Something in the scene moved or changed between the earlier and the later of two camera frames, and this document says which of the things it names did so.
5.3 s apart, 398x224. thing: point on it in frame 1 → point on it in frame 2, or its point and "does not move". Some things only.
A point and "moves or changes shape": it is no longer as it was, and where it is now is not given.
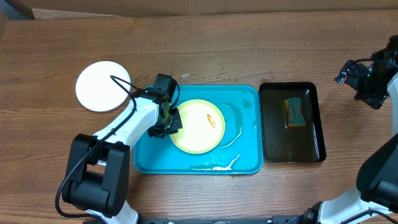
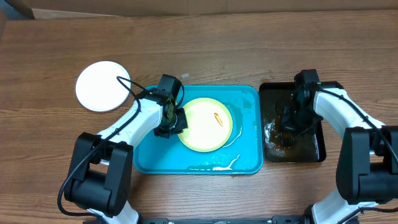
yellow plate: x=203 y=126 moves or changes shape
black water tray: x=285 y=144 does not move
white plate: x=96 y=91 does not move
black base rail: x=285 y=219 does not move
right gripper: x=357 y=73 → x=291 y=127
